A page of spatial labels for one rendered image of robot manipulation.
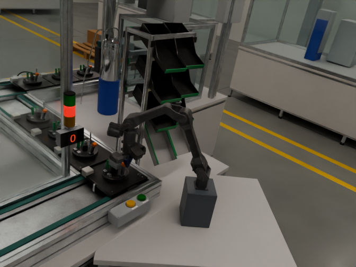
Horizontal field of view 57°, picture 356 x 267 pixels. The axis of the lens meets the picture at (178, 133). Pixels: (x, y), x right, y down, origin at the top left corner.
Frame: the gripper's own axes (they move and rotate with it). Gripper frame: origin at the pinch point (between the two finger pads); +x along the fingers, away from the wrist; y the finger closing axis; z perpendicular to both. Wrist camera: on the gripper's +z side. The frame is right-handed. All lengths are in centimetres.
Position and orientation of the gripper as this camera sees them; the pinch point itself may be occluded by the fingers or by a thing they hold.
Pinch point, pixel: (127, 161)
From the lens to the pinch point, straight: 163.3
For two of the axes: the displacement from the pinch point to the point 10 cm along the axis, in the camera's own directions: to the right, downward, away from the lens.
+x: -1.4, 8.8, 4.5
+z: 7.5, 3.9, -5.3
